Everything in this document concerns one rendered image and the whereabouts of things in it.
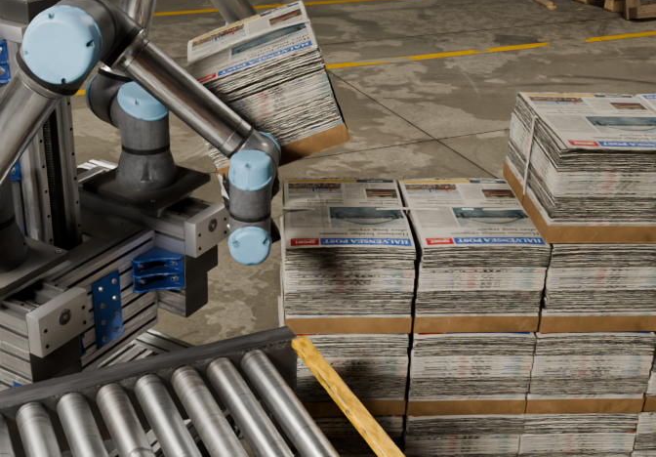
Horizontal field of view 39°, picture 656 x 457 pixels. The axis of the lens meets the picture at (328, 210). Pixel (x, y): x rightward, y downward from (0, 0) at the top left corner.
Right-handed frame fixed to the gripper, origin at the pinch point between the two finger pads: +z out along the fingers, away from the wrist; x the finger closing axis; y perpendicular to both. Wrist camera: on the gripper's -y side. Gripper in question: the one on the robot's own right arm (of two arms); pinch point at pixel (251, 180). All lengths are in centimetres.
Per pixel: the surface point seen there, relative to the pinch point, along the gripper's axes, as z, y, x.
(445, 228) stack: 2.1, -27.6, -36.2
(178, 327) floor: 92, -81, 56
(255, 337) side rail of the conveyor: -36.5, -14.5, 5.4
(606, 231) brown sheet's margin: -8, -36, -69
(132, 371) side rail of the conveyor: -46, -7, 25
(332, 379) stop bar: -53, -17, -7
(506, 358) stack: -8, -60, -40
